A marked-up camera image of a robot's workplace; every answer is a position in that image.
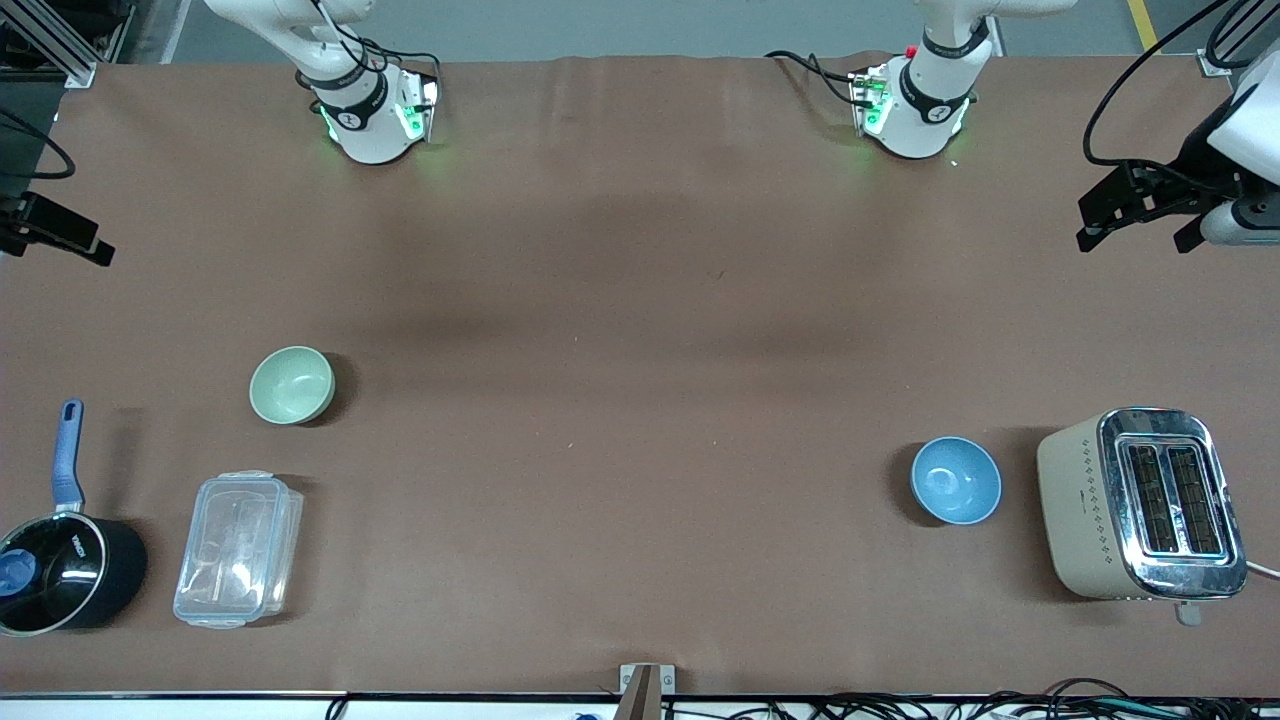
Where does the aluminium frame profile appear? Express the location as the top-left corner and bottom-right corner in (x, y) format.
(0, 0), (98, 89)

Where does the beige chrome two-slot toaster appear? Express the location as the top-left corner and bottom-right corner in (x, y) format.
(1036, 406), (1250, 628)

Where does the clear plastic lidded container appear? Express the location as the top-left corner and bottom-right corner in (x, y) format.
(172, 470), (305, 630)

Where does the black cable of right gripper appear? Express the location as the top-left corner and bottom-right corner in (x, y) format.
(0, 108), (77, 182)

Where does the black cable at arm base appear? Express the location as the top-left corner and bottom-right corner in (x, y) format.
(764, 48), (863, 105)
(300, 0), (443, 101)

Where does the black cable bundle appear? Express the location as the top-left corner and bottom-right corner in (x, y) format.
(720, 678), (1280, 720)

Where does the small blue round item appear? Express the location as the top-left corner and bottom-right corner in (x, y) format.
(0, 550), (40, 600)

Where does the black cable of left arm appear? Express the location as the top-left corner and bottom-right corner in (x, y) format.
(1083, 0), (1233, 169)

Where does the brown table mat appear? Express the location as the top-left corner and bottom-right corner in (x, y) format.
(0, 52), (1280, 698)

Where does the black saucepan with blue handle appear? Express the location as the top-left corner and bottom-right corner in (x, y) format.
(0, 399), (149, 637)

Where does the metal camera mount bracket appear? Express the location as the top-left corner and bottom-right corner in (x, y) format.
(618, 663), (677, 720)

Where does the light blue bowl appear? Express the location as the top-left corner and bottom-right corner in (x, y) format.
(910, 436), (1003, 526)

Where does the light green bowl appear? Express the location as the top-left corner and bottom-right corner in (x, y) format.
(249, 346), (336, 426)

